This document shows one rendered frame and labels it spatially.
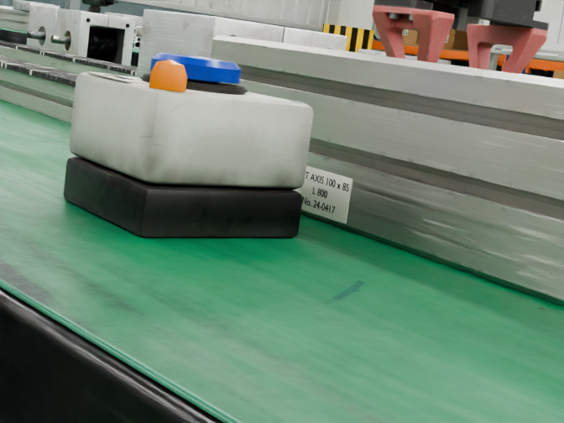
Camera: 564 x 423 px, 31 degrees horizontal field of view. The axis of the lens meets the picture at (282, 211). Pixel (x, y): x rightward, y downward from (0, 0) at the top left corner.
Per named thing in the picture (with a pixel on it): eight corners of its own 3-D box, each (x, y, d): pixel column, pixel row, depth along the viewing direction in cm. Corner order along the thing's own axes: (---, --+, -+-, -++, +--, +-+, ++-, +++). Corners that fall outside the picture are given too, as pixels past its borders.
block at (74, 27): (36, 66, 161) (42, 6, 160) (103, 74, 168) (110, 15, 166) (59, 73, 153) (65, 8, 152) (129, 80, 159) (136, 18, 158)
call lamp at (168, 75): (142, 86, 42) (145, 55, 41) (174, 88, 43) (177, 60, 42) (159, 89, 40) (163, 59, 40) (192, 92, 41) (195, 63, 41)
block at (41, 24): (11, 60, 171) (16, 2, 169) (73, 66, 178) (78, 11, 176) (36, 66, 163) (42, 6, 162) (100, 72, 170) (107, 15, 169)
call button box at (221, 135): (60, 200, 47) (74, 63, 46) (235, 204, 53) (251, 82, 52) (140, 239, 41) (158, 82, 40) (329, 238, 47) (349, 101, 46)
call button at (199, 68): (131, 91, 46) (136, 47, 46) (206, 99, 48) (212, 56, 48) (174, 102, 43) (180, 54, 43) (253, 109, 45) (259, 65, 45)
